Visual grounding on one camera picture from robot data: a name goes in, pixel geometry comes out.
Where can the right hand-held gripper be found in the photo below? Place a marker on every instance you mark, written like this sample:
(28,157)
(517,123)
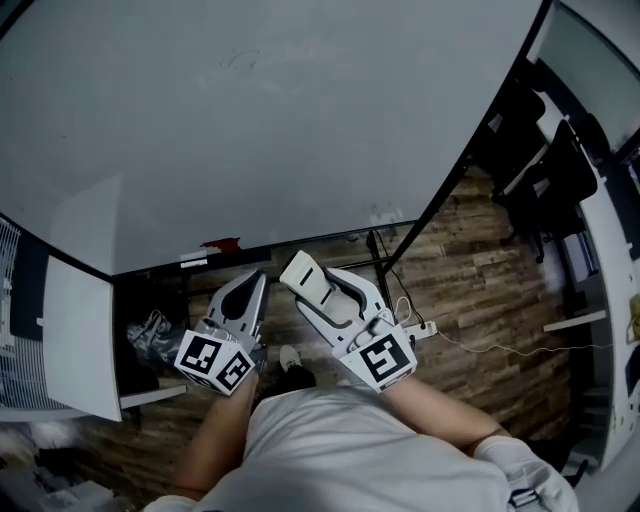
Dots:
(382,357)

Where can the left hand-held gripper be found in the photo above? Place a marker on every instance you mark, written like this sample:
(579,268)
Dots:
(212,362)

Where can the white whiteboard eraser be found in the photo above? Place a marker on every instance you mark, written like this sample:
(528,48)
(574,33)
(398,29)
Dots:
(306,277)

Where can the black-framed whiteboard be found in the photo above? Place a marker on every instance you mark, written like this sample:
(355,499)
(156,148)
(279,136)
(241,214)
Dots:
(250,125)

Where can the person's right forearm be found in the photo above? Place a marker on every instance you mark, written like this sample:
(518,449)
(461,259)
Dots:
(440,415)

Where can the person's left forearm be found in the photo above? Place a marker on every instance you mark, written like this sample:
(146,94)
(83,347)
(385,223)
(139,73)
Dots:
(215,435)

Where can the person's white shoe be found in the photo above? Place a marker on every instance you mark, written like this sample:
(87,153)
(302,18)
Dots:
(290,357)

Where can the red marker pen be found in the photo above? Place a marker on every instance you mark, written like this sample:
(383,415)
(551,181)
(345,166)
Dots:
(220,244)

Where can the white power strip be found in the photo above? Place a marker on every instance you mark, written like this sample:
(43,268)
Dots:
(419,330)

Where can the grey crumpled bag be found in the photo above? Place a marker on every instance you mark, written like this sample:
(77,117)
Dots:
(155,337)

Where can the white shelf board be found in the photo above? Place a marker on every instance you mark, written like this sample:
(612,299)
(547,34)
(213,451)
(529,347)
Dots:
(152,396)

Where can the white T-shirt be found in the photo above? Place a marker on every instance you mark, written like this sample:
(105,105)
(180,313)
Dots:
(360,460)

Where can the white cabinet panel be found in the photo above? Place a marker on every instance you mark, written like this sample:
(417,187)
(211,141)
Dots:
(82,340)

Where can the grey desk shelf board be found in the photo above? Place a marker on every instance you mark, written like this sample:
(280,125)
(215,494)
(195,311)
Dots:
(575,321)

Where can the black office chair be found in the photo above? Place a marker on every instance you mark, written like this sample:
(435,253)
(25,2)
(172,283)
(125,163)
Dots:
(555,195)
(520,130)

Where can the white cardboard box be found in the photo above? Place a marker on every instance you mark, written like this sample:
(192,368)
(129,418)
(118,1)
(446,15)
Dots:
(75,500)

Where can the white desk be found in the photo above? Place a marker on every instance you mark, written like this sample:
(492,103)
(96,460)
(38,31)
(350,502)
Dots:
(617,300)

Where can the yellow object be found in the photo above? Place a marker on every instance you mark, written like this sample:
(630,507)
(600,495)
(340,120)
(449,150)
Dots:
(635,317)

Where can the black metal stand frame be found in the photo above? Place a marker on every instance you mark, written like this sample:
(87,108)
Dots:
(400,255)

